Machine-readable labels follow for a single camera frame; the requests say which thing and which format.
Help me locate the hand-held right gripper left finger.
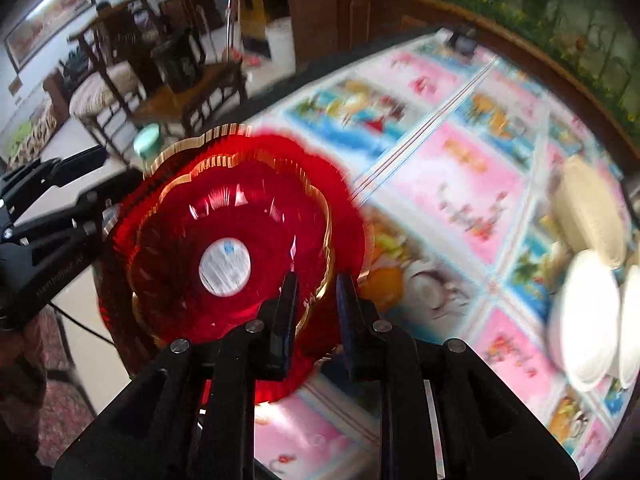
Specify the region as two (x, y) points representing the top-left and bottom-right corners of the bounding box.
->
(52, 271), (301, 480)

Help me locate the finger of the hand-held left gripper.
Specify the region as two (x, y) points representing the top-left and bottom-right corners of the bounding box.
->
(0, 169), (147, 249)
(0, 145), (109, 222)

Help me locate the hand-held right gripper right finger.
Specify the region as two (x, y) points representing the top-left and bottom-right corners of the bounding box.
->
(336, 274), (581, 480)

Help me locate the large red glass plate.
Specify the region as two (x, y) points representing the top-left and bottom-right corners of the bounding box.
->
(97, 125), (376, 406)

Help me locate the small red gold-rimmed plate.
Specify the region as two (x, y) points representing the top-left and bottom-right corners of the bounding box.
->
(127, 152), (336, 346)

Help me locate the cream plate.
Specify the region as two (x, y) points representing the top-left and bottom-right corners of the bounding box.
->
(554, 155), (627, 268)

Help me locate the person's left forearm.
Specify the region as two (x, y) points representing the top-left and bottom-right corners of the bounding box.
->
(0, 307), (49, 412)

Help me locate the sofa with patterned cushions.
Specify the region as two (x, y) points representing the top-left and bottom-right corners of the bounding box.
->
(0, 67), (72, 162)

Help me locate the green stool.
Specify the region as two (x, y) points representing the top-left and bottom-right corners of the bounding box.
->
(132, 124), (162, 171)

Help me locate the wooden armchair with cushion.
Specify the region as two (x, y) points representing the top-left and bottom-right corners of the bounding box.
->
(67, 0), (166, 162)

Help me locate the large framed painting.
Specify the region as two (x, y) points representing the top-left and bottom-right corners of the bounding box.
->
(2, 0), (97, 74)

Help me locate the black tabletop appliance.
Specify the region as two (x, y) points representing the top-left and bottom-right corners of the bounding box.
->
(152, 30), (207, 94)

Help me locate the wooden side table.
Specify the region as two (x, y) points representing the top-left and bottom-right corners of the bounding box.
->
(132, 57), (249, 137)

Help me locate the mop with metal pole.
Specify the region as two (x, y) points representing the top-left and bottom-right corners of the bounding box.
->
(219, 0), (262, 69)

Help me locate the white plate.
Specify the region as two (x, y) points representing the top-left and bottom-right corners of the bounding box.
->
(617, 265), (640, 390)
(547, 250), (623, 392)

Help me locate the white bucket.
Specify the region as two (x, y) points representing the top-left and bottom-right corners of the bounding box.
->
(265, 17), (297, 69)

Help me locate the wooden sideboard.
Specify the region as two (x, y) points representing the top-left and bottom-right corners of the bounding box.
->
(287, 0), (437, 67)

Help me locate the black jar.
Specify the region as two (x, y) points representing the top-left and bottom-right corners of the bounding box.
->
(447, 25), (478, 54)

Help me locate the black cable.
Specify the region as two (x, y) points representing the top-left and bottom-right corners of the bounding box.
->
(47, 302), (119, 347)

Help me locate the flower wall mural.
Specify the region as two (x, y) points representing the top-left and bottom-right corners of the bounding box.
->
(390, 0), (640, 127)

